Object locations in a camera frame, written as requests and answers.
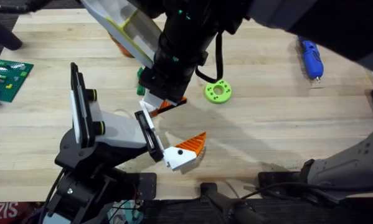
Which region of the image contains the red box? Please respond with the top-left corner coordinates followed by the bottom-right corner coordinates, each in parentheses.
top-left (0, 201), bottom-right (29, 224)

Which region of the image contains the orange toy tub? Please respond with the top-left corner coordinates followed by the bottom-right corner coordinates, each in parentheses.
top-left (107, 30), bottom-right (136, 59)

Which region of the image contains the black clamp handle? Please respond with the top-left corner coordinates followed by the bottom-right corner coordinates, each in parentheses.
top-left (199, 182), bottom-right (268, 224)

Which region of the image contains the left wrist upright plate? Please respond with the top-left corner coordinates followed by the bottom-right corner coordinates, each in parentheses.
top-left (69, 62), bottom-right (106, 149)

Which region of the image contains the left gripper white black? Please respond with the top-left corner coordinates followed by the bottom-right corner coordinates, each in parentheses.
top-left (54, 100), bottom-right (208, 172)

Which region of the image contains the black cylinder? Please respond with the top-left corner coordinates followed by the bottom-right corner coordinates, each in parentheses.
top-left (0, 15), bottom-right (23, 52)

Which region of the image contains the green disc with holes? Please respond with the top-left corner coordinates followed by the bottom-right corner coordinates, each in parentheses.
top-left (203, 78), bottom-right (233, 105)

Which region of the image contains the green toy vegetable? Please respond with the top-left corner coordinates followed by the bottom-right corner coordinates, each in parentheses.
top-left (136, 66), bottom-right (146, 96)

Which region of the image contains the orange ribbed wedge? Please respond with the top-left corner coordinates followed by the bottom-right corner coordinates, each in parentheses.
top-left (150, 96), bottom-right (188, 118)

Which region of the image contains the green board with blocks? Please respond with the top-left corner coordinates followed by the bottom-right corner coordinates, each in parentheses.
top-left (0, 58), bottom-right (35, 107)

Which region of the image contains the blue electric screwdriver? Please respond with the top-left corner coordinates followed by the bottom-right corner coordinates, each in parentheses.
top-left (297, 35), bottom-right (325, 83)

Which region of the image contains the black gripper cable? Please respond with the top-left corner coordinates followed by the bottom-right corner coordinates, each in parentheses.
top-left (194, 30), bottom-right (225, 85)

